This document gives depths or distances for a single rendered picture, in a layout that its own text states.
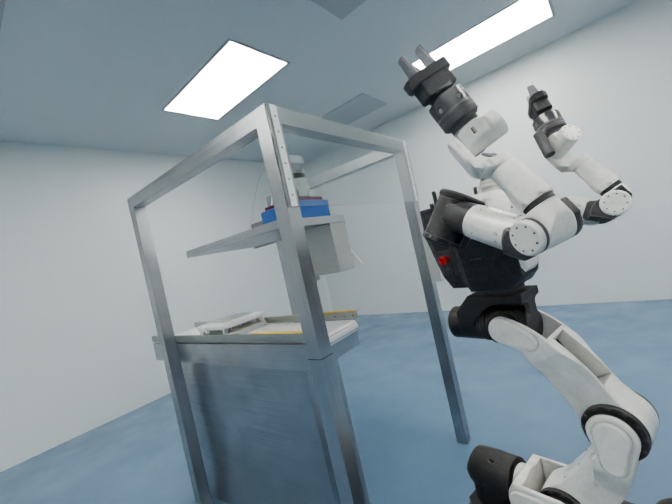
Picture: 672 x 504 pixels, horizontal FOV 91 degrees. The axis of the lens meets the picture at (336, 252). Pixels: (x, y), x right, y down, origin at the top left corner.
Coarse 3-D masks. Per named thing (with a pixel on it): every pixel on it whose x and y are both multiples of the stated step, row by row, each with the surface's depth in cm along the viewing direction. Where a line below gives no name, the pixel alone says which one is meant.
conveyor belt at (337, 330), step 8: (344, 320) 141; (352, 320) 138; (264, 328) 163; (272, 328) 159; (280, 328) 155; (288, 328) 150; (296, 328) 147; (328, 328) 133; (336, 328) 130; (344, 328) 131; (352, 328) 134; (336, 336) 126; (344, 336) 130
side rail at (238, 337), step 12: (156, 336) 194; (180, 336) 176; (192, 336) 168; (204, 336) 161; (216, 336) 154; (228, 336) 148; (240, 336) 143; (252, 336) 138; (264, 336) 133; (276, 336) 128; (288, 336) 124; (300, 336) 120
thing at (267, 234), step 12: (324, 216) 130; (336, 216) 136; (252, 228) 119; (264, 228) 115; (276, 228) 111; (228, 240) 128; (240, 240) 124; (252, 240) 133; (264, 240) 147; (276, 240) 165; (192, 252) 145; (204, 252) 140; (216, 252) 155
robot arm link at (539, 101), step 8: (536, 96) 117; (544, 96) 116; (528, 104) 122; (536, 104) 118; (544, 104) 116; (528, 112) 125; (536, 112) 118; (544, 112) 116; (552, 112) 114; (536, 120) 118; (544, 120) 115; (536, 128) 118
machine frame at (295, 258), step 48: (240, 144) 121; (144, 192) 165; (144, 240) 176; (288, 240) 108; (288, 288) 253; (432, 288) 183; (336, 384) 110; (192, 432) 178; (336, 432) 107; (192, 480) 178; (336, 480) 111
